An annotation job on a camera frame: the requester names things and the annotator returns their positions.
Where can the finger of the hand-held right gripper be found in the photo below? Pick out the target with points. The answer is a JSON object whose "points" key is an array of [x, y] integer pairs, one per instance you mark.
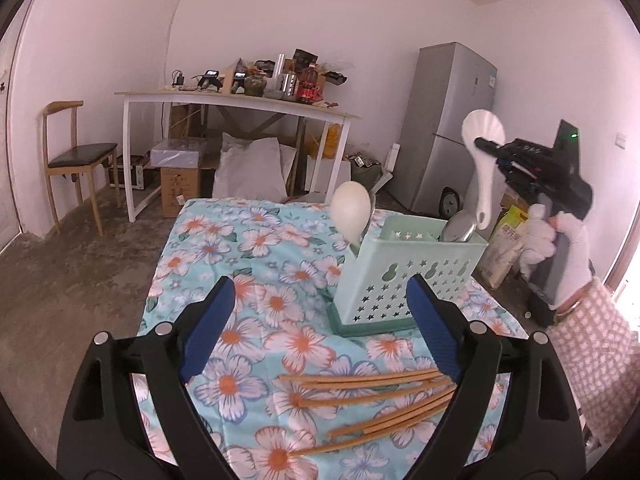
{"points": [[487, 145]]}

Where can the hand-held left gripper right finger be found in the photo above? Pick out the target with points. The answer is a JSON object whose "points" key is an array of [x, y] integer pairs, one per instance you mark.
{"points": [[434, 330]]}

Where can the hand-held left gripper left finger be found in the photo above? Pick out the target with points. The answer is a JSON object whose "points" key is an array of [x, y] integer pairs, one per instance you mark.
{"points": [[207, 330]]}

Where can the white plastic rice paddle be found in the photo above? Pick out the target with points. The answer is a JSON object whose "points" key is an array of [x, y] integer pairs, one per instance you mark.
{"points": [[482, 125]]}

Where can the green perforated utensil holder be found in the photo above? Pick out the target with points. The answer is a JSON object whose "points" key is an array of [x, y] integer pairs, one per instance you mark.
{"points": [[395, 280]]}

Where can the bundle of wooden chopsticks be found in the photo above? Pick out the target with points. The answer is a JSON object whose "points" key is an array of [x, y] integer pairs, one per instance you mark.
{"points": [[380, 400]]}

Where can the white ceramic soup spoon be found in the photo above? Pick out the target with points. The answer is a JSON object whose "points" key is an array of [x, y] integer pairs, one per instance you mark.
{"points": [[350, 210]]}

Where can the person's right forearm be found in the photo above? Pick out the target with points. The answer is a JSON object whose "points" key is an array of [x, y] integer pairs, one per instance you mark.
{"points": [[600, 355]]}

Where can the person's right hand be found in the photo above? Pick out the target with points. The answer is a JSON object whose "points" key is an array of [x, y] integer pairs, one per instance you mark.
{"points": [[580, 260]]}

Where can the silver refrigerator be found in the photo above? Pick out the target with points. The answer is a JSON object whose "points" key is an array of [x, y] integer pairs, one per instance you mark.
{"points": [[440, 120]]}

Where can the floral light blue blanket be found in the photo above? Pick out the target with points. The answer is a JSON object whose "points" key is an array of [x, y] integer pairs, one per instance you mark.
{"points": [[280, 310]]}

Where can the yellow and white rice sack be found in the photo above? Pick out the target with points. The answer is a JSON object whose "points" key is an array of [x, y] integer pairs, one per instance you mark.
{"points": [[505, 250]]}

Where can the white flat board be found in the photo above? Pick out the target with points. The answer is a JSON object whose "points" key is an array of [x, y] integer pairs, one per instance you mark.
{"points": [[393, 157]]}

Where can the green cloth bag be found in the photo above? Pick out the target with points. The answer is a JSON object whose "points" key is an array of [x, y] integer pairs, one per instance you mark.
{"points": [[367, 175]]}

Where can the brown cardboard box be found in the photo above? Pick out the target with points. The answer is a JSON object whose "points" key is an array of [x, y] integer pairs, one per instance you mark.
{"points": [[179, 190]]}

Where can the yellow plastic bag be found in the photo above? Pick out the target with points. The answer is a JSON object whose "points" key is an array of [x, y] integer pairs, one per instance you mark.
{"points": [[327, 140]]}

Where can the white stuffed sack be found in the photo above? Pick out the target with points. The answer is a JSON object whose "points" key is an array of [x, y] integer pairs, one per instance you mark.
{"points": [[250, 167]]}

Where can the small toaster oven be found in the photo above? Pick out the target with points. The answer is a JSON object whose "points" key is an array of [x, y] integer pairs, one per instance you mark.
{"points": [[131, 172]]}

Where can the cooking oil bottle red label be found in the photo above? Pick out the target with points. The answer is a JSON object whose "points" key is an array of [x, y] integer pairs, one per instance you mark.
{"points": [[309, 87]]}

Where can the metal canister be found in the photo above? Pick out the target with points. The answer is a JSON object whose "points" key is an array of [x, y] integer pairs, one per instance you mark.
{"points": [[287, 85]]}

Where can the wooden chair with dark seat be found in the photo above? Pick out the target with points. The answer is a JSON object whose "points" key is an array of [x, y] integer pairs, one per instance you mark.
{"points": [[80, 155]]}

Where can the white-framed table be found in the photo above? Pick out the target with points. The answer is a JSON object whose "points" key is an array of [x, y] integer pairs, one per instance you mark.
{"points": [[235, 100]]}

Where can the green jar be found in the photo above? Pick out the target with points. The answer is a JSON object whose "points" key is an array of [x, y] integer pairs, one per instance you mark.
{"points": [[255, 85]]}

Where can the black handheld device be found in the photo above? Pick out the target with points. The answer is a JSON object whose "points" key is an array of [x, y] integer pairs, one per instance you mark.
{"points": [[209, 80]]}

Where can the black charger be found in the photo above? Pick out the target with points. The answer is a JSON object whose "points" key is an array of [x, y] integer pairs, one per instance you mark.
{"points": [[178, 80]]}

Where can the white panelled door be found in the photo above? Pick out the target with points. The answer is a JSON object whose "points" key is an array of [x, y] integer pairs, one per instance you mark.
{"points": [[7, 160]]}

